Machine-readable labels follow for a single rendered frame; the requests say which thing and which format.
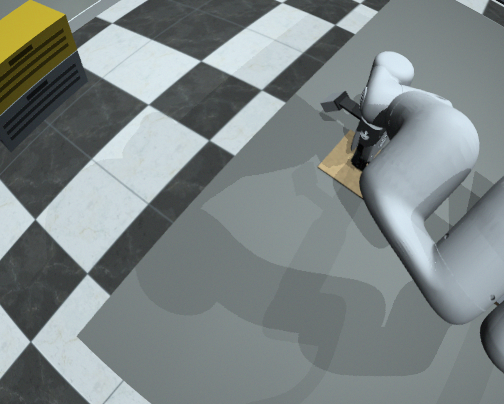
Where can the tan mottled mat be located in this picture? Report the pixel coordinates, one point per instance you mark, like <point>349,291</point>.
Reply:
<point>338,165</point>

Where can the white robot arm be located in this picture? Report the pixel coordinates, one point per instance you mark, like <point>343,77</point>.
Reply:
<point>434,149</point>

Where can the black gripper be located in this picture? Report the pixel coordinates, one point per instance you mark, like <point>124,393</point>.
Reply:
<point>372,138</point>

